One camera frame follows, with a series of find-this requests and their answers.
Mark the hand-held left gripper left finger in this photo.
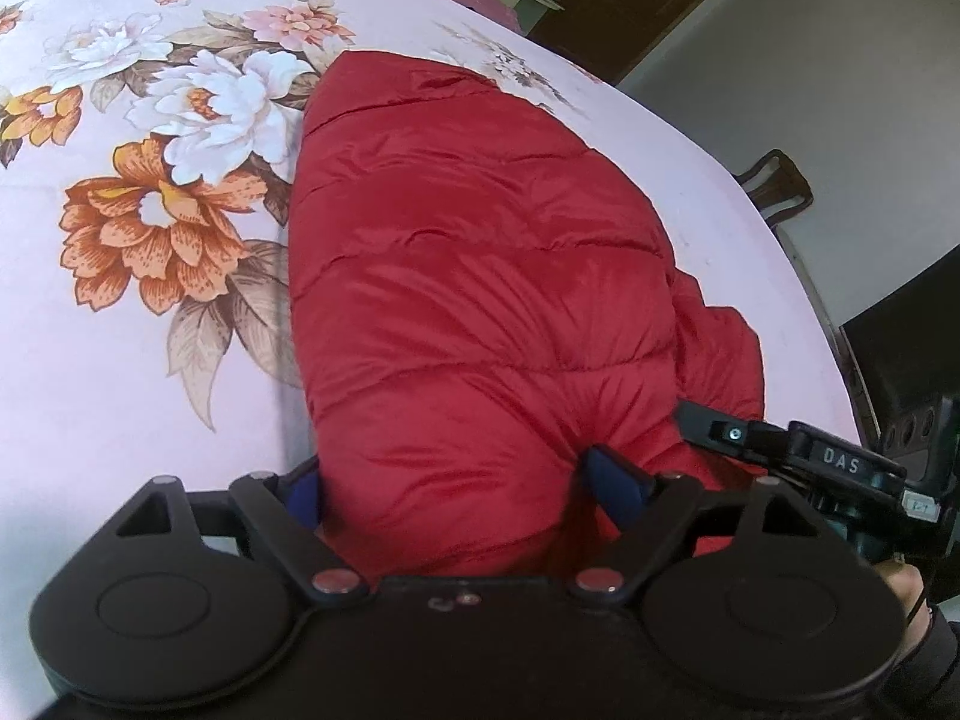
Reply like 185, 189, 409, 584
112, 456, 370, 610

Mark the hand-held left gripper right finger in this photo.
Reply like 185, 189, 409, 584
574, 444, 826, 610

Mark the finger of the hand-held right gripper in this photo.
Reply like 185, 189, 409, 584
673, 399, 794, 467

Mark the red puffer jacket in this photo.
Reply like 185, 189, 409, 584
287, 49, 767, 587

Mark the person's right hand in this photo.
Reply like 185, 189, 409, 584
876, 561, 931, 661

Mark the black furniture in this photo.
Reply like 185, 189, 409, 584
838, 246, 960, 485

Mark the dark wooden chair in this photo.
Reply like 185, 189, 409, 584
731, 148, 816, 227

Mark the floral bedsheet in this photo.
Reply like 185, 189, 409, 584
0, 0, 865, 578

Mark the brown wooden door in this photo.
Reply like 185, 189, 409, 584
553, 0, 760, 88

